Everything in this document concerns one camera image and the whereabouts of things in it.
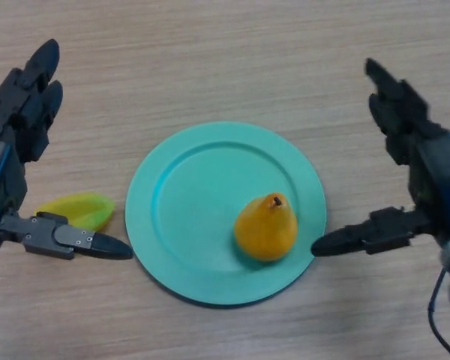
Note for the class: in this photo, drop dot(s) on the teal green round plate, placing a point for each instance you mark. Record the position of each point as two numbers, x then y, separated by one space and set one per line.
195 225

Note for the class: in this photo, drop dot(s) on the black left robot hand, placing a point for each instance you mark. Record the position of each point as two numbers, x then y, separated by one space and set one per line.
3 176

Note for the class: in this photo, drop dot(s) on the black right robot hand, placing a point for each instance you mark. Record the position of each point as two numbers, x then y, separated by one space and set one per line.
435 176

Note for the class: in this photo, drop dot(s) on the yellow orange pear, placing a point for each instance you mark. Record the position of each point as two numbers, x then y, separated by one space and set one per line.
266 232

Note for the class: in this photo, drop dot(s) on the yellow green starfruit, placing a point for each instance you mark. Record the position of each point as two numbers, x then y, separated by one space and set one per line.
82 208

